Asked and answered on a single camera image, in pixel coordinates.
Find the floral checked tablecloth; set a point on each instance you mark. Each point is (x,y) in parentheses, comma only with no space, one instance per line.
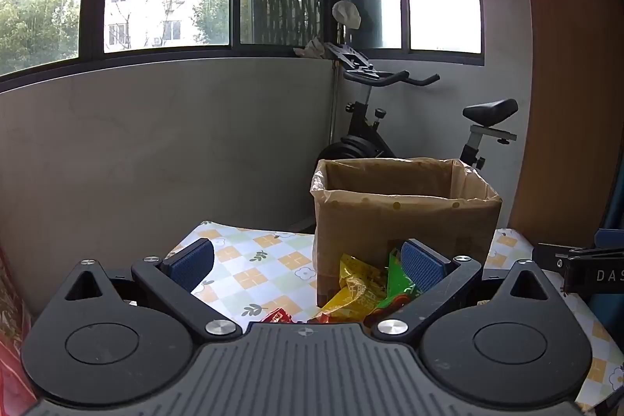
(273,260)

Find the white cloth on pole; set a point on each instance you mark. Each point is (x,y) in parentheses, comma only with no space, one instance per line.
(346,14)

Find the thin metal pole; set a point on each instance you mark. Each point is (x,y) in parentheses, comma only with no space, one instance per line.
(334,104)

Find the green snack packet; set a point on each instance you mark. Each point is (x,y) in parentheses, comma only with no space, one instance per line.
(397,279)

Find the crumpled beige rag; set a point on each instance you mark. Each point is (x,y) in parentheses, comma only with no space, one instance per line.
(312,48)

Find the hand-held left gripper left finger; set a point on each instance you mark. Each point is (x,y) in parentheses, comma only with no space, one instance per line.
(190,262)

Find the yellow snack packet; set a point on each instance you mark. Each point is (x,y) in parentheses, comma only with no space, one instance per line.
(356,294)

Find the brown cardboard box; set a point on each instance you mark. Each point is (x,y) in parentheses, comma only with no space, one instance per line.
(438,226)

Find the wooden cabinet panel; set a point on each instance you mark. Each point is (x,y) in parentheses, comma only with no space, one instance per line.
(560,104)

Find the red patterned cloth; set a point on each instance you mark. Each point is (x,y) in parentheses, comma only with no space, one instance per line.
(12,338)

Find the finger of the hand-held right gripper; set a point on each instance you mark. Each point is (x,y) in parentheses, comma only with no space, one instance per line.
(612,238)
(552,255)

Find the black exercise bike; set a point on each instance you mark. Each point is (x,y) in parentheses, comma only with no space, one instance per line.
(363,143)

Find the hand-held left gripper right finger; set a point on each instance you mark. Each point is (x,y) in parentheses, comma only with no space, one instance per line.
(421,265)

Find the red snack packet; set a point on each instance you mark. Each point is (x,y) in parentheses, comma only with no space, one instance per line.
(278,316)

